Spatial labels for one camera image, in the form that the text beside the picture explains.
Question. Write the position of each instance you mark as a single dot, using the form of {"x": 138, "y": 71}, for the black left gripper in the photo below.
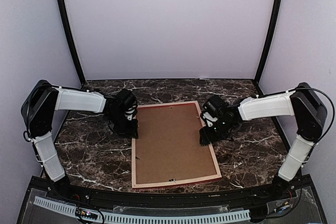
{"x": 129, "y": 132}

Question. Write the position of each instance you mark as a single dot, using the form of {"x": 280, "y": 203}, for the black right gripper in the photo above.
{"x": 204, "y": 135}

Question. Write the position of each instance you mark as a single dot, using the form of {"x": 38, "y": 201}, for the brown frame backing board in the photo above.
{"x": 170, "y": 145}

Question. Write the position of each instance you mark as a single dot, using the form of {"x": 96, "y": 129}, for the wooden red-edged picture frame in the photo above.
{"x": 134, "y": 171}

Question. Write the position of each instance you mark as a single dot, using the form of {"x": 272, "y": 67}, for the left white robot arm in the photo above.
{"x": 45, "y": 99}

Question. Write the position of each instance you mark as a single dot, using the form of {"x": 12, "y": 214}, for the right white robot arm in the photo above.
{"x": 311, "y": 110}

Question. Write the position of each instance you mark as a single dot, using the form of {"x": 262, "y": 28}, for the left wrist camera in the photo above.
{"x": 130, "y": 113}

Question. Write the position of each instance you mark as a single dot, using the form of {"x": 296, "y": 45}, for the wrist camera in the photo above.
{"x": 130, "y": 113}
{"x": 209, "y": 121}

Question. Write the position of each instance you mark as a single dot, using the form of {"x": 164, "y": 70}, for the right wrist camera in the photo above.
{"x": 209, "y": 121}

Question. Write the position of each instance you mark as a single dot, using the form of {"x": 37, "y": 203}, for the black front rail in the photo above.
{"x": 105, "y": 199}

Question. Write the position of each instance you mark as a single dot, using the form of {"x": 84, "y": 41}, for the white slotted cable duct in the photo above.
{"x": 144, "y": 215}

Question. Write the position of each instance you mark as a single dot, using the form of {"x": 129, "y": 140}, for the left black corner post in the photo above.
{"x": 70, "y": 40}

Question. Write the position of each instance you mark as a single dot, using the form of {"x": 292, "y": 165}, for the black corner post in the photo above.
{"x": 268, "y": 40}
{"x": 70, "y": 40}

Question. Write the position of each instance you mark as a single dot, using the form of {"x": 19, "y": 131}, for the right black corner post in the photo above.
{"x": 268, "y": 40}

